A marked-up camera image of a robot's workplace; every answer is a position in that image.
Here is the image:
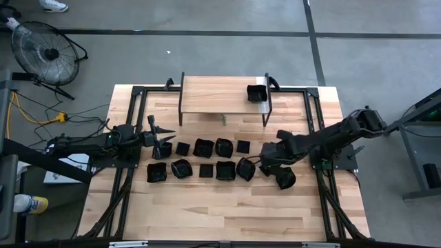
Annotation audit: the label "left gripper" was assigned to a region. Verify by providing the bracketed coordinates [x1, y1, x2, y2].
[139, 115, 178, 160]

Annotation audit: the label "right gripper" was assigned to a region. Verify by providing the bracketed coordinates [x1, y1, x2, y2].
[260, 139, 294, 176]

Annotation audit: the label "wooden shelf black legs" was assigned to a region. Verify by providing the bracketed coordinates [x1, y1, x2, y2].
[177, 71, 274, 127]

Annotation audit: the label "white printed box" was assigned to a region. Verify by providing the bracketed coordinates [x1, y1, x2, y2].
[43, 153, 93, 185]

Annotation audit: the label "black diagonal support beam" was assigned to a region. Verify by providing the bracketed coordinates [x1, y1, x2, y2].
[0, 137, 94, 185]

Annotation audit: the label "grey metal stand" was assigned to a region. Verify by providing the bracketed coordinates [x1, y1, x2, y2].
[380, 87, 441, 201]

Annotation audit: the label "black floor fan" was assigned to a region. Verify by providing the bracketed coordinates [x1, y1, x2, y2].
[10, 20, 89, 101]

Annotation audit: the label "white bottle yellow cap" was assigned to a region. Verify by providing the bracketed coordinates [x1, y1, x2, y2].
[12, 194, 50, 215]

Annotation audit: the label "small black box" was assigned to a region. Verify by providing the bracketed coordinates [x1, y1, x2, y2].
[422, 163, 441, 189]

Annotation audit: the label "grey metal cabinet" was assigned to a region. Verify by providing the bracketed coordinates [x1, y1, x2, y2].
[0, 70, 20, 242]

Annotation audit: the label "person's foot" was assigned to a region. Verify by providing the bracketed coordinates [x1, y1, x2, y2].
[5, 16, 21, 32]
[38, 0, 70, 14]

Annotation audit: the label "black metal table frame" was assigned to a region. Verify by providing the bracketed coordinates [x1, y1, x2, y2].
[77, 82, 371, 242]

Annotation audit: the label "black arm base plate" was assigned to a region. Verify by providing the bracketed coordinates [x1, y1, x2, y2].
[309, 143, 359, 172]
[90, 143, 142, 169]

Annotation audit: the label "silver metal bracket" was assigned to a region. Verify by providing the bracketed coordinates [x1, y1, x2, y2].
[301, 242, 341, 248]
[108, 240, 149, 248]

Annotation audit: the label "yellow power cable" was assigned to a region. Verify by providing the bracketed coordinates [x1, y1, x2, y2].
[5, 91, 69, 139]

